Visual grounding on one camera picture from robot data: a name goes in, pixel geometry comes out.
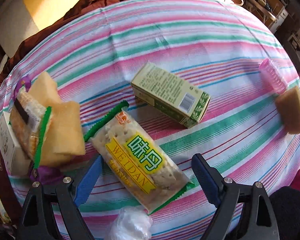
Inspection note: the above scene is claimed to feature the clear plastic bag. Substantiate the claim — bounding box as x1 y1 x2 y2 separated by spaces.
104 206 153 239

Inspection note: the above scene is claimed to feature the Weidan cracker packet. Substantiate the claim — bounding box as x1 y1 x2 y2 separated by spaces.
84 101 194 214

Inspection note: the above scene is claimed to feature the white square box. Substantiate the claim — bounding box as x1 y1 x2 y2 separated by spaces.
0 112 31 176

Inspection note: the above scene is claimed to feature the green cardboard box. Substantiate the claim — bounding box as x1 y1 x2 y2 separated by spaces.
131 62 210 128

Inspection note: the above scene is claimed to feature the purple-ended cracker packet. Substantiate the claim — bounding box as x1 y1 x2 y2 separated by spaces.
10 75 63 185

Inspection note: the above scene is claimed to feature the yellow sponge block left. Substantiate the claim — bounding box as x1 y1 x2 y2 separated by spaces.
29 72 85 167

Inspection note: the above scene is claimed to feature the yellow sponge wedge right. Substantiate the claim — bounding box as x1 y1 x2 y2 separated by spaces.
275 86 300 134

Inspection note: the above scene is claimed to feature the striped bed sheet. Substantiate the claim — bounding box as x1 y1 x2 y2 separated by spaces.
0 0 300 239

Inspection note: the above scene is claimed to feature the pink hair roller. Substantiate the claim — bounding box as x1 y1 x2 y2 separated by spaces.
259 58 288 94

